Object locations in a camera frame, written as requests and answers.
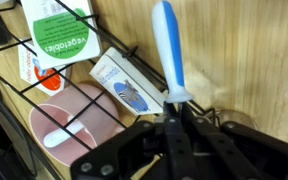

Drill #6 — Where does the green vegetables board book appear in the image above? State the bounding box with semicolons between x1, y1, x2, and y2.
21;0;102;69

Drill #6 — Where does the pink plastic cup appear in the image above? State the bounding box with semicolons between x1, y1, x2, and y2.
29;84;124;167

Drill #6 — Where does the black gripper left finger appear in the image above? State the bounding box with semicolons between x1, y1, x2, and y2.
163;103;198;180

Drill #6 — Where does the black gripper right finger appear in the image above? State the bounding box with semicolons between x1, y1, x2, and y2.
180;103;264;180

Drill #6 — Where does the red circle board book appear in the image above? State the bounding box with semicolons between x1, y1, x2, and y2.
18;42;71;96

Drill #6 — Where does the black wire rack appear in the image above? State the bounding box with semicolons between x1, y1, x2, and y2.
0;0;218;180

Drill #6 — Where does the white utensil in pink cup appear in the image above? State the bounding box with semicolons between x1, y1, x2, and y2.
43;121;84;148

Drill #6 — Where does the zebra board book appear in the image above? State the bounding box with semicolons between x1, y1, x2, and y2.
90;47;165;115

